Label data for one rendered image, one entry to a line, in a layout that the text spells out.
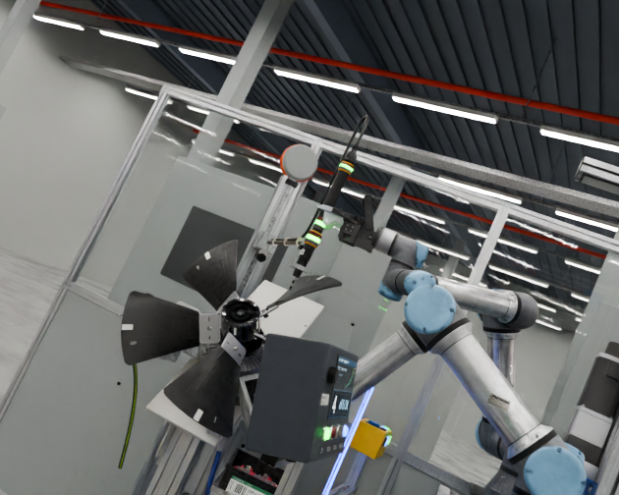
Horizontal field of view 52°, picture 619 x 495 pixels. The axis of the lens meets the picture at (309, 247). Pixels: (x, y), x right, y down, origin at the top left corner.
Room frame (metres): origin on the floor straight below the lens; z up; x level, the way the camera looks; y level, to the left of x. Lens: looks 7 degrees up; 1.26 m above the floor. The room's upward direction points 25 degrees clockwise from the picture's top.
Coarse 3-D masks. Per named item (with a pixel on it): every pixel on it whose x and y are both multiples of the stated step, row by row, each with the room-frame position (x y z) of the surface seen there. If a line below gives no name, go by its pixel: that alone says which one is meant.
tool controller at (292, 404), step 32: (288, 352) 1.04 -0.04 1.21; (320, 352) 1.02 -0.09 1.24; (256, 384) 1.05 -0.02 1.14; (288, 384) 1.03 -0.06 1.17; (320, 384) 1.02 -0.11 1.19; (352, 384) 1.23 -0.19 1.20; (256, 416) 1.04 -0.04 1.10; (288, 416) 1.03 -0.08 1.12; (320, 416) 1.04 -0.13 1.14; (256, 448) 1.03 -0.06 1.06; (288, 448) 1.02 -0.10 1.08; (320, 448) 1.07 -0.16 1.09
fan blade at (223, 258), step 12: (216, 252) 2.15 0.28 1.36; (228, 252) 2.13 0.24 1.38; (192, 264) 2.19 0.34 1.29; (204, 264) 2.15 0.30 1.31; (216, 264) 2.12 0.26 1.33; (228, 264) 2.09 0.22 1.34; (192, 276) 2.16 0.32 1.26; (204, 276) 2.13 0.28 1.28; (216, 276) 2.10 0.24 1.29; (228, 276) 2.07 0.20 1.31; (204, 288) 2.12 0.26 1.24; (216, 288) 2.08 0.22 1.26; (228, 288) 2.04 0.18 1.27; (216, 300) 2.06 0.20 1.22
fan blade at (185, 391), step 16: (224, 352) 1.85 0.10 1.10; (192, 368) 1.78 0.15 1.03; (208, 368) 1.81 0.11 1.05; (224, 368) 1.84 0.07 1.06; (240, 368) 1.90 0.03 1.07; (176, 384) 1.74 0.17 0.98; (192, 384) 1.76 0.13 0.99; (208, 384) 1.79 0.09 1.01; (224, 384) 1.83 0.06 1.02; (176, 400) 1.73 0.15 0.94; (192, 400) 1.75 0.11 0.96; (208, 400) 1.77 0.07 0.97; (224, 400) 1.81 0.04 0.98; (192, 416) 1.73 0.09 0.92; (208, 416) 1.76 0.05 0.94; (224, 416) 1.79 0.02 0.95; (224, 432) 1.77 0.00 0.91
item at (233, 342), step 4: (228, 336) 1.89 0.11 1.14; (232, 336) 1.90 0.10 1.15; (224, 340) 1.87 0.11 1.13; (228, 340) 1.89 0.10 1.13; (232, 340) 1.90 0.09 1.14; (236, 340) 1.91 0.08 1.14; (224, 344) 1.87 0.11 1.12; (228, 344) 1.88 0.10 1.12; (232, 344) 1.90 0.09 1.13; (236, 344) 1.91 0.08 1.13; (240, 344) 1.92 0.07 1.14; (224, 348) 1.87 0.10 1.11; (228, 348) 1.88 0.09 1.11; (232, 348) 1.89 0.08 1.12; (240, 348) 1.92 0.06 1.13; (244, 348) 1.93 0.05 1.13; (228, 352) 1.88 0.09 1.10; (232, 352) 1.89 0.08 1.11; (236, 352) 1.90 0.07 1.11; (240, 352) 1.92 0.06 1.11; (244, 352) 1.93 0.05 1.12; (232, 356) 1.89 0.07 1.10; (236, 356) 1.90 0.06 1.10; (244, 356) 1.92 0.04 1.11; (236, 360) 1.90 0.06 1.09; (240, 360) 1.91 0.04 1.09; (240, 364) 1.91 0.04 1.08
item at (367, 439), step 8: (360, 424) 2.03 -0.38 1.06; (368, 424) 2.02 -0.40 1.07; (360, 432) 2.03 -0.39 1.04; (368, 432) 2.02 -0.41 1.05; (376, 432) 2.01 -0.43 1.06; (384, 432) 2.00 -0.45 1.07; (352, 440) 2.03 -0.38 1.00; (360, 440) 2.02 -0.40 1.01; (368, 440) 2.01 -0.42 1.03; (376, 440) 2.01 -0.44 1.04; (360, 448) 2.02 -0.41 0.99; (368, 448) 2.01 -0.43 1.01; (376, 448) 2.00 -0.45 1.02; (384, 448) 2.12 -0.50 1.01; (368, 456) 2.01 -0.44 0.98; (376, 456) 2.02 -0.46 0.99
